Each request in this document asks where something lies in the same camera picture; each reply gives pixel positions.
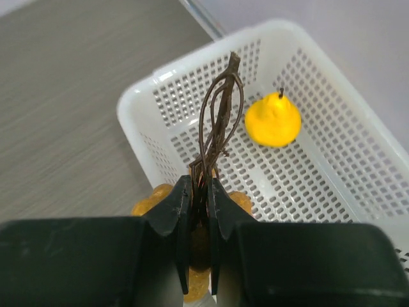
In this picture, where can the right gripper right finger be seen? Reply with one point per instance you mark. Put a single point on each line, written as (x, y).
(258, 263)

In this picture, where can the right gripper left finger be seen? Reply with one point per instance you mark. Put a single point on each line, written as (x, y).
(100, 261)

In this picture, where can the yellow fake pear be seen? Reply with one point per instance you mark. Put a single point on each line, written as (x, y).
(273, 121)

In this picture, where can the fake longan bunch with stem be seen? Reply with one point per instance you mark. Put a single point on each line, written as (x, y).
(213, 138)

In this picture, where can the white perforated basket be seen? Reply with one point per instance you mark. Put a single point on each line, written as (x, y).
(344, 166)

